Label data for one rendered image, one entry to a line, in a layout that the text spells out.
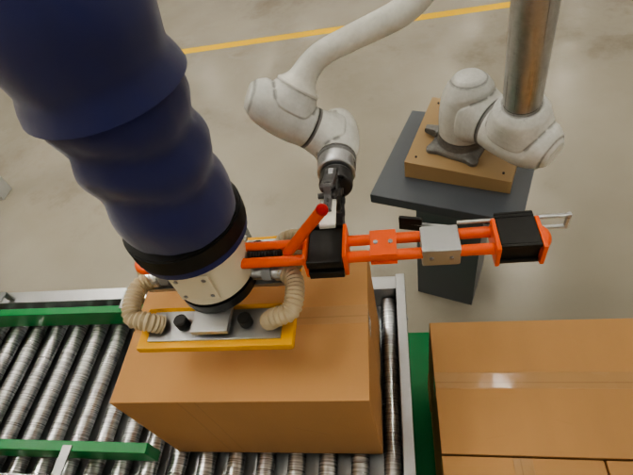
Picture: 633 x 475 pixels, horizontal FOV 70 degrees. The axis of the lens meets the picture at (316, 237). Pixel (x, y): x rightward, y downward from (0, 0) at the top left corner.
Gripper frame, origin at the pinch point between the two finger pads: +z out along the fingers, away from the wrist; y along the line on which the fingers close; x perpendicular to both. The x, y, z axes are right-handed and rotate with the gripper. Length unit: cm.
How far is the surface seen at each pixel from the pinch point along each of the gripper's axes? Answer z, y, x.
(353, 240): -0.4, -0.7, -4.1
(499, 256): 5.3, -0.2, -30.1
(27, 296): -35, 61, 133
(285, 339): 14.1, 11.1, 10.8
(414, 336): -42, 120, -17
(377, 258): 3.9, -0.1, -8.5
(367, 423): 21.3, 39.5, -2.7
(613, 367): -2, 66, -70
